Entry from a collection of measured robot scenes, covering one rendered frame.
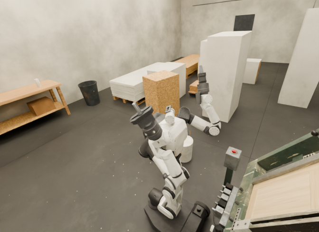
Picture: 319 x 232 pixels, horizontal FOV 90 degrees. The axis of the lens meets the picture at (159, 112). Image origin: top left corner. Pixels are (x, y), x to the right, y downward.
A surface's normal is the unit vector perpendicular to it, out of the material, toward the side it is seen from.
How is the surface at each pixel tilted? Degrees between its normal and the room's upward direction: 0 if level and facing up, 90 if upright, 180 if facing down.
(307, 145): 90
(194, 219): 0
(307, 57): 90
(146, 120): 83
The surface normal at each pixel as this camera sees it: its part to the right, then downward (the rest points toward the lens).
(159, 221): -0.07, -0.86
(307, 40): -0.59, 0.44
